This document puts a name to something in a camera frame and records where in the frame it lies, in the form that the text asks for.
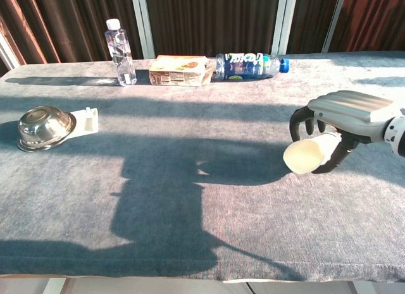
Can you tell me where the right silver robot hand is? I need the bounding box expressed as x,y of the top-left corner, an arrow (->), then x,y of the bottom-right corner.
289,90 -> 397,175

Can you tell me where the white paper cup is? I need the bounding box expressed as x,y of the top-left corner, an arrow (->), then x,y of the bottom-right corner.
282,132 -> 342,175

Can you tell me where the blue labelled drink bottle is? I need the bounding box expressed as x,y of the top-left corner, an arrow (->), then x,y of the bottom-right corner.
211,52 -> 291,81

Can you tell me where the brown curtain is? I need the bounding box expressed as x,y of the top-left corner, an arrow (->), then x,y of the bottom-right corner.
0,0 -> 405,77

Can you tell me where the cardboard snack box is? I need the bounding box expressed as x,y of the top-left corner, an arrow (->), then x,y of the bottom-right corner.
148,54 -> 215,87

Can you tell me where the grey table cloth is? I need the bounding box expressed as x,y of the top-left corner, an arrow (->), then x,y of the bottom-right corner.
0,51 -> 405,283

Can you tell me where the clear plastic water bottle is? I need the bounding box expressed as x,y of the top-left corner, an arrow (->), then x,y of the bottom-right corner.
104,18 -> 137,87

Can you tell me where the white plastic holder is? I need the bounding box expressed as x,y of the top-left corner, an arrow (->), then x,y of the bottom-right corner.
61,107 -> 99,141

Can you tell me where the stainless steel bowl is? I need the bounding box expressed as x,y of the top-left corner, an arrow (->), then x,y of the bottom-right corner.
16,105 -> 77,153

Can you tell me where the white window frame post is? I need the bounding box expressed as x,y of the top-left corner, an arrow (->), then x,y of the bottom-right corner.
0,30 -> 22,71
321,0 -> 347,54
130,0 -> 156,59
271,0 -> 299,56

